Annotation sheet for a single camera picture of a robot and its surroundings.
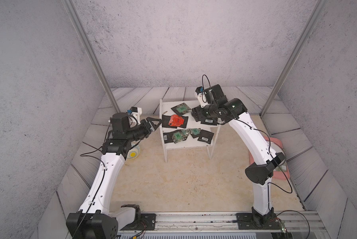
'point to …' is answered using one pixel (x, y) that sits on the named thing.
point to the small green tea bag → (195, 132)
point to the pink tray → (282, 172)
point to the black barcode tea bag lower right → (205, 136)
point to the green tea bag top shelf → (181, 109)
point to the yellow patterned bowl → (134, 153)
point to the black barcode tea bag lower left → (167, 136)
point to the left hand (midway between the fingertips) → (162, 123)
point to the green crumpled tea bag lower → (180, 135)
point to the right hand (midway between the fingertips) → (197, 111)
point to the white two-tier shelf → (165, 106)
